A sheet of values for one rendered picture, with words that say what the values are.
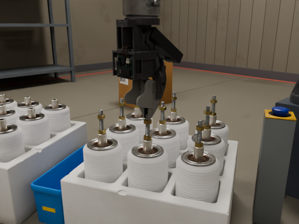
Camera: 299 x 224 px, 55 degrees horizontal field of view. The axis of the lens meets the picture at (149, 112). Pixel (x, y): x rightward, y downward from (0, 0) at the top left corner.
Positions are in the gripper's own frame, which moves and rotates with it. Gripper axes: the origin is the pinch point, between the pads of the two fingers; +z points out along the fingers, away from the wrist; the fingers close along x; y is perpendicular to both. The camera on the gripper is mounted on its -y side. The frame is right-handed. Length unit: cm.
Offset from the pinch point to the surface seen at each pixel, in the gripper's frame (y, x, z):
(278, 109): -29.2, 16.1, 1.4
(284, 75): -248, -74, 29
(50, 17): -86, -242, -26
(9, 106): 12, -65, 11
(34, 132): 12.3, -39.2, 13.1
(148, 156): 2.7, 2.8, 9.1
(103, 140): 6.6, -9.4, 7.9
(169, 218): 3.5, 10.4, 20.4
